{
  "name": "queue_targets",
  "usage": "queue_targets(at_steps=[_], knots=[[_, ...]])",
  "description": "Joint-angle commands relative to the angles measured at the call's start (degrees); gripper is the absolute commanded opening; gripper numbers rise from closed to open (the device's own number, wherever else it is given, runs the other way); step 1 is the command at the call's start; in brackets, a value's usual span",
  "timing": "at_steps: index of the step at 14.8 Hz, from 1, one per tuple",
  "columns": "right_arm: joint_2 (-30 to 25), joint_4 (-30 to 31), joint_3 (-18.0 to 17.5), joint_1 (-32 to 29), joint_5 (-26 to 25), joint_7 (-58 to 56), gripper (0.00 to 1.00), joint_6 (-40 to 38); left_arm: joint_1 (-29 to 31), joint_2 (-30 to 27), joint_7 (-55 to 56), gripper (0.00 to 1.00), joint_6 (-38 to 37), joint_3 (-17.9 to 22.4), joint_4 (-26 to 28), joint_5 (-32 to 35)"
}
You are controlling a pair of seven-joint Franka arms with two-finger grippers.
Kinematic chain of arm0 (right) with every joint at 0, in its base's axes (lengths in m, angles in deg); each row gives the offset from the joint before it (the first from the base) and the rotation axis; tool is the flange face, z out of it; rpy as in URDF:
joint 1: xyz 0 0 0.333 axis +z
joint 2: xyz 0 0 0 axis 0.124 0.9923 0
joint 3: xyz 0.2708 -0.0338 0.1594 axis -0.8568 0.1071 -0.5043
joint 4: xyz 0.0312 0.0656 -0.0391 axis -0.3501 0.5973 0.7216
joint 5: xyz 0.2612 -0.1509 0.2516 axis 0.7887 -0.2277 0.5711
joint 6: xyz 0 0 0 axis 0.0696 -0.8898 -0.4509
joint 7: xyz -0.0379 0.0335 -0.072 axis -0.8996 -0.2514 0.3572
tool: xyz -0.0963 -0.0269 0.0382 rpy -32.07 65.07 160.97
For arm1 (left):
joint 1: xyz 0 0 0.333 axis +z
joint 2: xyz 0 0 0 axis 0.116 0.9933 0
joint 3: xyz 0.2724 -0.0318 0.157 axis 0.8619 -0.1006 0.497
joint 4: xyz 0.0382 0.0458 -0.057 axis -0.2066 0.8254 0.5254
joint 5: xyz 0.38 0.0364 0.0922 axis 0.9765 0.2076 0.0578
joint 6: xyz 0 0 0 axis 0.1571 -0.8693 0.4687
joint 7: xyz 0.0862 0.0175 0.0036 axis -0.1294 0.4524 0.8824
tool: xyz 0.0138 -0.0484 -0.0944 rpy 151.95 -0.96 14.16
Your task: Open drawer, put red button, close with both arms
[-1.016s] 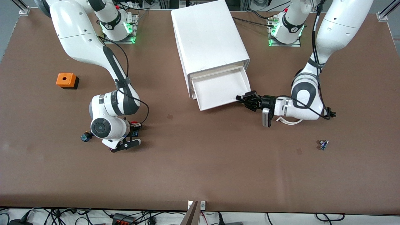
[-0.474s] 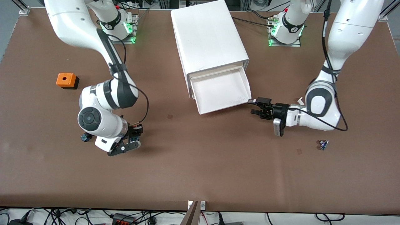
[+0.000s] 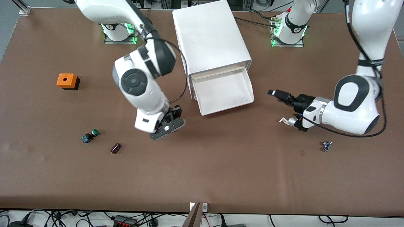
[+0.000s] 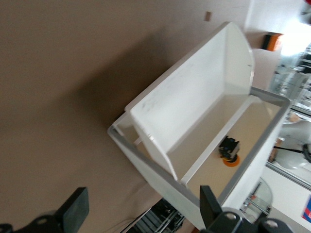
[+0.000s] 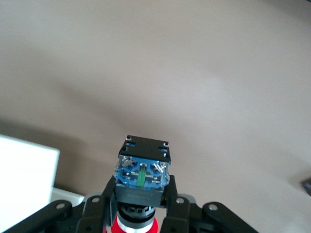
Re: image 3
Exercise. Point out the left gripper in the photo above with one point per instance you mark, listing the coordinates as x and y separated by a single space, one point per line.
303 101

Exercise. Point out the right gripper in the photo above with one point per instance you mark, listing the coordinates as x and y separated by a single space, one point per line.
174 113

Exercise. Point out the white plastic drawer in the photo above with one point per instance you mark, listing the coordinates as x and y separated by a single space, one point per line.
221 91

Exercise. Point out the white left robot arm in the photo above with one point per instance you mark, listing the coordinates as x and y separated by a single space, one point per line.
356 104

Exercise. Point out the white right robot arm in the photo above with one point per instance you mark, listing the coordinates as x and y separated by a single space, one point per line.
135 82

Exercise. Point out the green push button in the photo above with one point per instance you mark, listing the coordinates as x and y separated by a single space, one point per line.
90 136

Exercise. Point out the white drawer cabinet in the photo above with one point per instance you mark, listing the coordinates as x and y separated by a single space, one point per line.
208 34

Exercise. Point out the white curved plastic piece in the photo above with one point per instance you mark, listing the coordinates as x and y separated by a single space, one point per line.
283 120

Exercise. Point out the small blue electronic component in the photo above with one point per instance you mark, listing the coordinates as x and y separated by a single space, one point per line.
326 146

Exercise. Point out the dark purple capacitor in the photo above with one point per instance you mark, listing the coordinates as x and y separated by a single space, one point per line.
115 148

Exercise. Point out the grey diagonal bar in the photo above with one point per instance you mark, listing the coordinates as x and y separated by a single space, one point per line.
193 217

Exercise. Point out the orange box with hole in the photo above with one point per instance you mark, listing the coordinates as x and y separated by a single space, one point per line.
66 81

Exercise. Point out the black orange power strip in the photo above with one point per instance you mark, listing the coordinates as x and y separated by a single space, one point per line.
124 220

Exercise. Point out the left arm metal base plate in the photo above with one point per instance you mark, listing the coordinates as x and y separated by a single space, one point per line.
301 42

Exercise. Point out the white metal bracket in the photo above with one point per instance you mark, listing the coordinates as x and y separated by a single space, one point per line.
205 207

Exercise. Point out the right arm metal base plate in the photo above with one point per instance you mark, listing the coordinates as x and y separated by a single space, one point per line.
109 39

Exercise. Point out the aluminium profile post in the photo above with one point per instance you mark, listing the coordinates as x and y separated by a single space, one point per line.
23 8

